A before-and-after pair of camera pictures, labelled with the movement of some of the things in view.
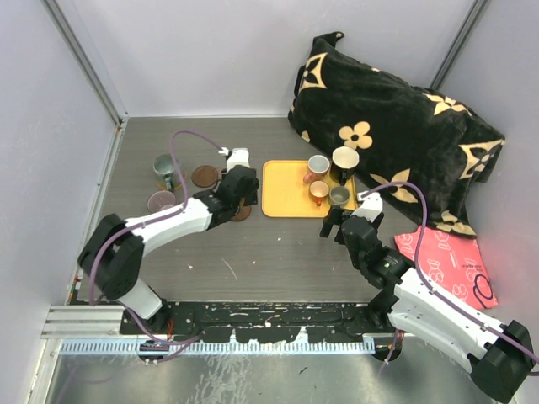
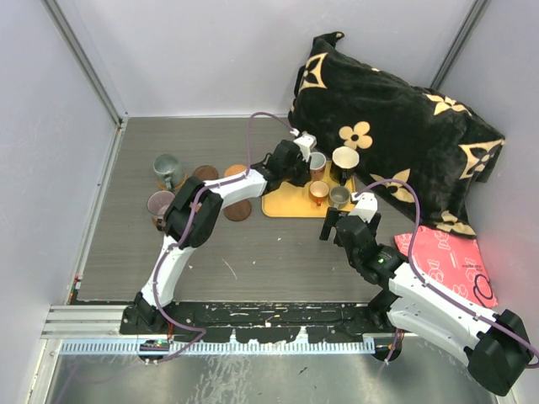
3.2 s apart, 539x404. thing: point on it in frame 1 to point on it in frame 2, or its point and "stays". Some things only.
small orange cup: (319, 190) stays
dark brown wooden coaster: (205, 176) stays
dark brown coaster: (244, 212) stays
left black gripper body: (251, 199) to (295, 173)
